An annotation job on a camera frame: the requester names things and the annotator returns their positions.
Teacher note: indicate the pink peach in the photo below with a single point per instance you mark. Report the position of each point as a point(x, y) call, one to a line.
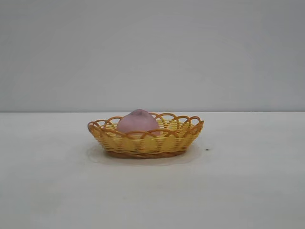
point(135, 122)

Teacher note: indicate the yellow woven wicker basket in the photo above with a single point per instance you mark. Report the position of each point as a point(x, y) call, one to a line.
point(145, 145)

